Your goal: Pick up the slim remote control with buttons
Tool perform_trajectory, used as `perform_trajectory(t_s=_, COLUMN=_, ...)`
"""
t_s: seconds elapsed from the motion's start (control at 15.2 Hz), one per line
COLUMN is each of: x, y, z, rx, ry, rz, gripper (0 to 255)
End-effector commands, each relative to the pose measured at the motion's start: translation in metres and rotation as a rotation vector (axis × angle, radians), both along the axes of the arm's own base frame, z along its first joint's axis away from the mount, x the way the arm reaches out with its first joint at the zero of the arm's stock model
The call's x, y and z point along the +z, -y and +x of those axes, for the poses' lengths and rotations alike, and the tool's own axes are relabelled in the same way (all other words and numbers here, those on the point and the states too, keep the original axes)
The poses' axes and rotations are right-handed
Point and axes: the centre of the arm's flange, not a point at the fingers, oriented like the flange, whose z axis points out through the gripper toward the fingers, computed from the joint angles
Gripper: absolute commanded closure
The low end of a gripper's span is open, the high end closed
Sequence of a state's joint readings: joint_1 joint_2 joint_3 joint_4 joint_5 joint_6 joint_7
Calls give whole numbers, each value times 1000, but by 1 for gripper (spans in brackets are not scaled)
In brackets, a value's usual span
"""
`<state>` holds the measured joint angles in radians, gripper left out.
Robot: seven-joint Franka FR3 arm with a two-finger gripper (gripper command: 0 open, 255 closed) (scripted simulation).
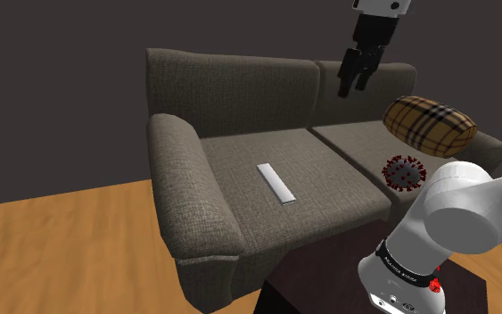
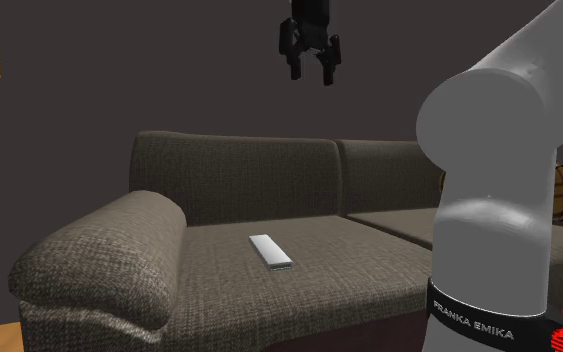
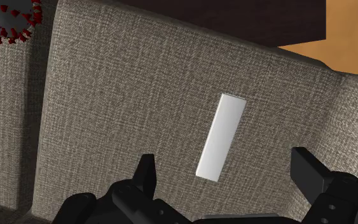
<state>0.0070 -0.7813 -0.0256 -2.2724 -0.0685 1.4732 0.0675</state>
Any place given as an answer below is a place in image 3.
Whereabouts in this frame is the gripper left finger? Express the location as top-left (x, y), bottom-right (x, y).
top-left (52, 153), bottom-right (195, 224)

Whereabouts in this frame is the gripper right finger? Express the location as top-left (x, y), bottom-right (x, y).
top-left (290, 146), bottom-right (358, 224)

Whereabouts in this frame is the grey woven fabric sofa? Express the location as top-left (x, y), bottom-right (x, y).
top-left (0, 0), bottom-right (358, 224)

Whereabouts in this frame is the white flat rectangular remote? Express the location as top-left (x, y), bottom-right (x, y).
top-left (195, 93), bottom-right (247, 183)

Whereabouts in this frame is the grey pillow with red specks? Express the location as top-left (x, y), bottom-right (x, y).
top-left (0, 0), bottom-right (43, 46)

